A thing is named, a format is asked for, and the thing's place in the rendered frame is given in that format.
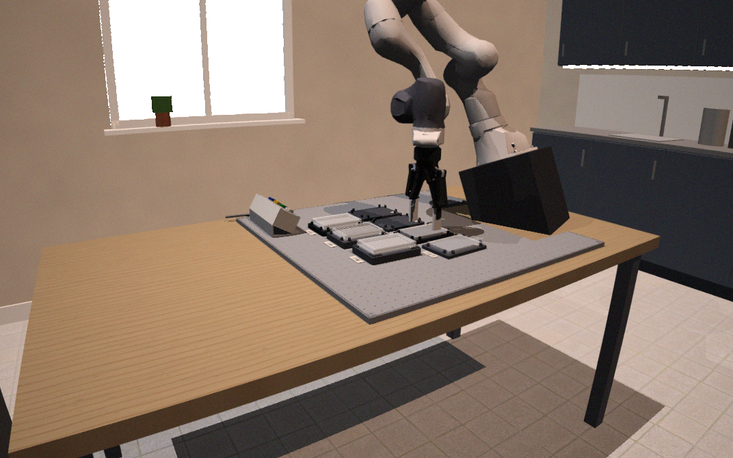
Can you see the grey button panel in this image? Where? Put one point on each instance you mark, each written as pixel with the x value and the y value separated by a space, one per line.
pixel 274 220

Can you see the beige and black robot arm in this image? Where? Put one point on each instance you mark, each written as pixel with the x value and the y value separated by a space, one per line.
pixel 424 104

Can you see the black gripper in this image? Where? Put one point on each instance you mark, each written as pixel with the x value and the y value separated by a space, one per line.
pixel 420 171

